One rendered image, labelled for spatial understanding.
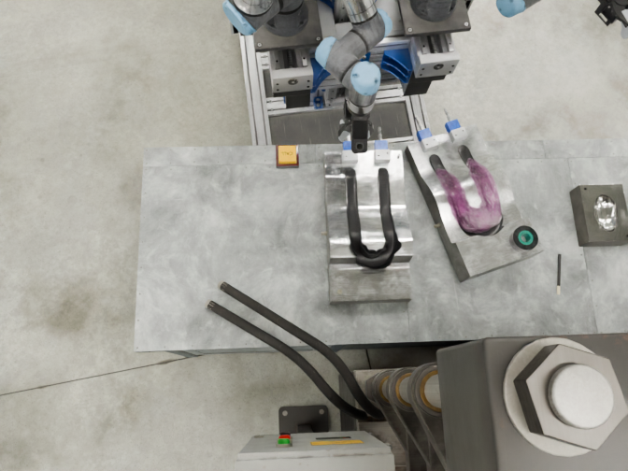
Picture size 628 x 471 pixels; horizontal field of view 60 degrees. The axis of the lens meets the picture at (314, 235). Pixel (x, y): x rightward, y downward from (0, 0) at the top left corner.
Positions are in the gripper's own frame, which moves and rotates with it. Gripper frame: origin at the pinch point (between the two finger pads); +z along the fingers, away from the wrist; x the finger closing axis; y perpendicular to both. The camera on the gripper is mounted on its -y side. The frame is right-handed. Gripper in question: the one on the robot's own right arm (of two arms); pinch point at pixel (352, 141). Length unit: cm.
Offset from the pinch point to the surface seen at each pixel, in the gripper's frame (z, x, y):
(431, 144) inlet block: 12.7, -28.2, 4.2
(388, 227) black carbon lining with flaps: 9.8, -10.8, -25.6
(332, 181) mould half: 12.2, 6.2, -8.7
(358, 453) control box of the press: -46, 9, -86
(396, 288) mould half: 14.8, -13.0, -44.4
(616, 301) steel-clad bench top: 21, -87, -50
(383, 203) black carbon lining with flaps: 13.1, -10.5, -16.3
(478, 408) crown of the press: -96, 1, -76
